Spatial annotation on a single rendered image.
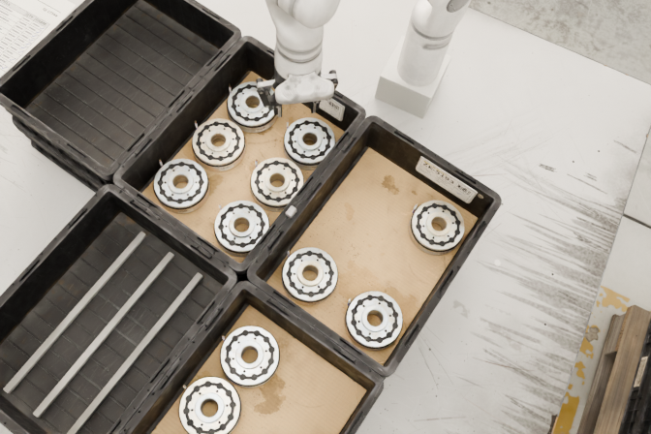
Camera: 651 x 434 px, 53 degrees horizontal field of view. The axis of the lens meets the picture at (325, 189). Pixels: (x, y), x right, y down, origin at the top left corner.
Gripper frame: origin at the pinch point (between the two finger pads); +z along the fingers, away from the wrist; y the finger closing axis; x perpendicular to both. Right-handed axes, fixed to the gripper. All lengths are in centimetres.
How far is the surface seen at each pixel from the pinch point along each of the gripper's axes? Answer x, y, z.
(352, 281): 28.7, -6.5, 17.2
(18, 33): -45, 58, 30
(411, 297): 33.5, -16.8, 17.2
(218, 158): 1.2, 15.1, 14.3
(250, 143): -2.4, 8.5, 17.2
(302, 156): 3.2, -1.2, 14.3
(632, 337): 42, -95, 86
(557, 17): -81, -117, 100
